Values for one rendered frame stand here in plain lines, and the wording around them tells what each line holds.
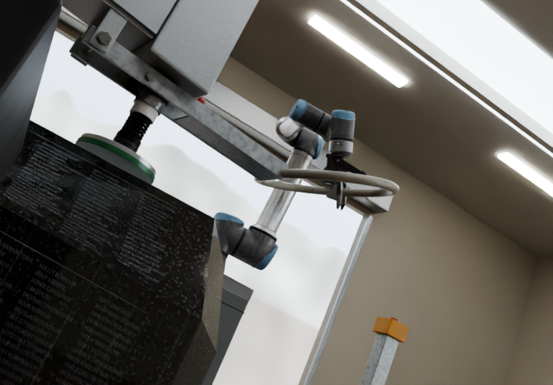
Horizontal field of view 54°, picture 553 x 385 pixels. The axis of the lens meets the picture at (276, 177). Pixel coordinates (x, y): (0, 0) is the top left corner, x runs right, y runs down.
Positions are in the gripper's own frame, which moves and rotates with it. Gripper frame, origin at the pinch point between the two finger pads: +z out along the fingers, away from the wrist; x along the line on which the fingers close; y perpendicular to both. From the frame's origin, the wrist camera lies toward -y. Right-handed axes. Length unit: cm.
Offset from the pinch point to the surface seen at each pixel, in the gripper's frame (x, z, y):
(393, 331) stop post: -77, 54, -9
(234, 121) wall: -382, -123, 252
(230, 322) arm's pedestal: -18, 52, 50
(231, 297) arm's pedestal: -18, 41, 52
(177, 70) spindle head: 83, -27, 23
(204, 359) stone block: 98, 40, -2
